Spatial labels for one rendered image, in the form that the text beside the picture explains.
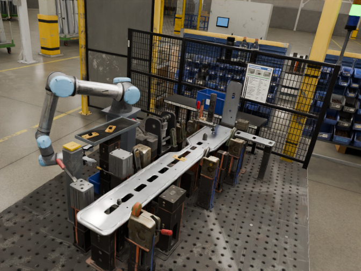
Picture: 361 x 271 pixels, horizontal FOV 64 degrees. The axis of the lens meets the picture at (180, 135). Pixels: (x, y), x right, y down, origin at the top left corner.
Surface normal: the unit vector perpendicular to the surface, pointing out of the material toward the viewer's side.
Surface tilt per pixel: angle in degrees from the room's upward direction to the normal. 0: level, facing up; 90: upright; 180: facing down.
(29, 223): 0
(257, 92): 90
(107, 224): 0
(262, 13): 90
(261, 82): 90
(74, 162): 90
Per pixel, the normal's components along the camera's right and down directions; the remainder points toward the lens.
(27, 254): 0.11, -0.90
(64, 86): 0.40, 0.40
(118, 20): -0.39, 0.36
